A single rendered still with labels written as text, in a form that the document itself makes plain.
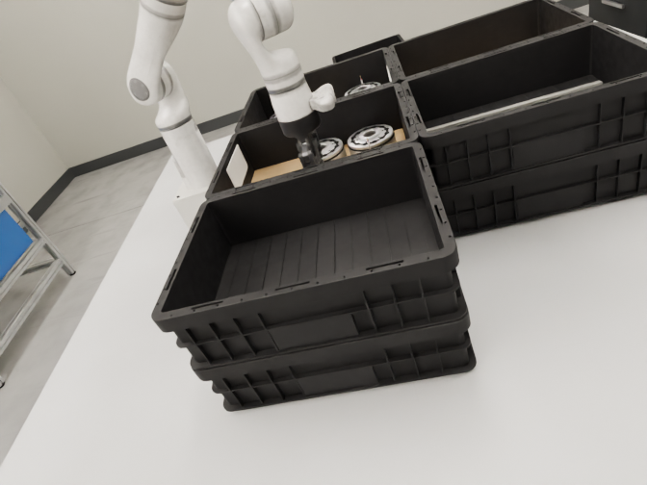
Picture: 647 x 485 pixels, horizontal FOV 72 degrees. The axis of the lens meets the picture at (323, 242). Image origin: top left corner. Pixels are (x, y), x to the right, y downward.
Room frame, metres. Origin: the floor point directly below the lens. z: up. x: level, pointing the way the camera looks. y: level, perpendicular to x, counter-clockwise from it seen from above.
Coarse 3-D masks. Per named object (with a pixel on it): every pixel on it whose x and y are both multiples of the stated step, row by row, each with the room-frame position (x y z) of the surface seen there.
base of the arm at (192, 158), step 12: (192, 120) 1.18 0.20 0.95; (168, 132) 1.16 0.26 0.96; (180, 132) 1.15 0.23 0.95; (192, 132) 1.17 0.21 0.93; (168, 144) 1.17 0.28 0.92; (180, 144) 1.15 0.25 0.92; (192, 144) 1.16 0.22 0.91; (204, 144) 1.18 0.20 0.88; (180, 156) 1.16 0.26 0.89; (192, 156) 1.15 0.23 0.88; (204, 156) 1.16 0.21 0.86; (180, 168) 1.18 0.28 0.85; (192, 168) 1.15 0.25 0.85; (204, 168) 1.15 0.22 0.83; (216, 168) 1.18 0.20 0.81; (192, 180) 1.16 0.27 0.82; (204, 180) 1.15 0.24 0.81
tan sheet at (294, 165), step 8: (400, 136) 0.90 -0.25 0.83; (296, 160) 0.99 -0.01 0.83; (264, 168) 1.01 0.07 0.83; (272, 168) 1.00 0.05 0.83; (280, 168) 0.98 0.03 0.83; (288, 168) 0.96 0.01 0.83; (296, 168) 0.95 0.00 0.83; (256, 176) 0.99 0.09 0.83; (264, 176) 0.97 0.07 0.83; (272, 176) 0.96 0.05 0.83
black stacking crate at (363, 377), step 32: (288, 352) 0.43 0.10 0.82; (320, 352) 0.42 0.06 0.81; (352, 352) 0.41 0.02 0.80; (384, 352) 0.40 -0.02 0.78; (416, 352) 0.40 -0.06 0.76; (448, 352) 0.38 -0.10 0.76; (224, 384) 0.46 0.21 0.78; (256, 384) 0.45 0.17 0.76; (288, 384) 0.45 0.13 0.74; (320, 384) 0.43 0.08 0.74; (352, 384) 0.42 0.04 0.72; (384, 384) 0.40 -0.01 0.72
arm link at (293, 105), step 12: (276, 96) 0.79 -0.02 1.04; (288, 96) 0.78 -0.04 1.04; (300, 96) 0.78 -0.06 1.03; (312, 96) 0.80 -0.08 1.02; (324, 96) 0.77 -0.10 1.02; (276, 108) 0.80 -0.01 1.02; (288, 108) 0.78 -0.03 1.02; (300, 108) 0.78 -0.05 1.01; (312, 108) 0.79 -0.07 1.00; (324, 108) 0.76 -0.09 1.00; (288, 120) 0.79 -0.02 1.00
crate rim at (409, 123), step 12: (396, 84) 0.94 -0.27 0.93; (360, 96) 0.96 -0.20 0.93; (408, 108) 0.79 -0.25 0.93; (276, 120) 1.01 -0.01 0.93; (408, 120) 0.77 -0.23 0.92; (240, 132) 1.03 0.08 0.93; (408, 132) 0.70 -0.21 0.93; (228, 144) 0.98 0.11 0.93; (396, 144) 0.67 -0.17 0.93; (228, 156) 0.92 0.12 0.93; (348, 156) 0.70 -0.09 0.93; (360, 156) 0.68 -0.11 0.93; (312, 168) 0.71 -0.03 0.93; (216, 180) 0.82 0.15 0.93; (264, 180) 0.74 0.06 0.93; (216, 192) 0.76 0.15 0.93; (228, 192) 0.74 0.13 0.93
